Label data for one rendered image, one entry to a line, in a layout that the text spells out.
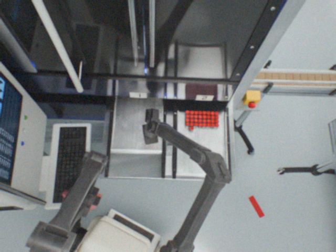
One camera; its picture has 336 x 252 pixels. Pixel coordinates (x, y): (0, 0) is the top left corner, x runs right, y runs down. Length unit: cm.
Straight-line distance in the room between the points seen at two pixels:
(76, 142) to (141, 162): 37
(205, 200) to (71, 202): 44
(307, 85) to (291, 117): 99
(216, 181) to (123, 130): 80
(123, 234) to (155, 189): 138
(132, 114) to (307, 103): 172
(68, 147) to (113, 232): 74
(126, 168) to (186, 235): 62
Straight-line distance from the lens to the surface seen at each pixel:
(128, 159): 180
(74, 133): 193
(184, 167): 179
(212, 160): 121
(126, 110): 188
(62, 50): 131
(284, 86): 202
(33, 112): 181
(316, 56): 336
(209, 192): 121
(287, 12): 123
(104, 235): 128
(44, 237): 105
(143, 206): 264
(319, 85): 210
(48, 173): 194
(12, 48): 153
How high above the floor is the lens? 263
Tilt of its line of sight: 70 degrees down
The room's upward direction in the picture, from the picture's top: 10 degrees clockwise
